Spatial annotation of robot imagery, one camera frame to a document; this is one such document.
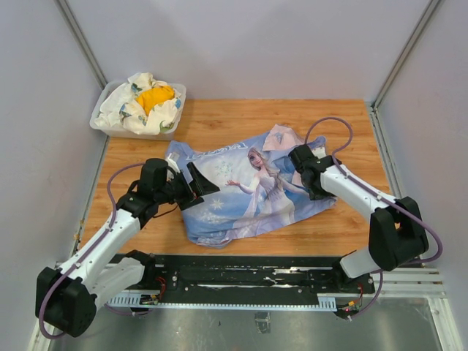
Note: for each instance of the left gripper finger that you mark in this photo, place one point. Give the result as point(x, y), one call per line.
point(186, 197)
point(199, 184)

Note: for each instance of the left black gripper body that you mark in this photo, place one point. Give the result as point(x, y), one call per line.
point(168, 193)

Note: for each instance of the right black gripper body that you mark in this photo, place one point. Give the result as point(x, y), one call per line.
point(315, 193)

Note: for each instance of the blue pink snowflake pillowcase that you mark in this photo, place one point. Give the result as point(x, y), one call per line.
point(259, 188)

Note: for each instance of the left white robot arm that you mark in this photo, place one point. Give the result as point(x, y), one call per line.
point(69, 296)

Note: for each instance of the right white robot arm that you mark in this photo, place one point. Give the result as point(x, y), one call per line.
point(396, 232)

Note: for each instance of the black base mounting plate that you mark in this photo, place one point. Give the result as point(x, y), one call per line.
point(318, 275)

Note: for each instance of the orange cloth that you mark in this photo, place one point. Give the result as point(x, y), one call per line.
point(155, 96)

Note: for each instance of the cream patterned crumpled cloth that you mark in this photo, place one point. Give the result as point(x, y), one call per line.
point(118, 114)

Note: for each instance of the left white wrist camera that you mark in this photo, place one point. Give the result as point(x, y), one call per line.
point(172, 168)

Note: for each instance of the grey slotted cable duct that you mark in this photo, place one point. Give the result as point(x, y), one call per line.
point(231, 298)

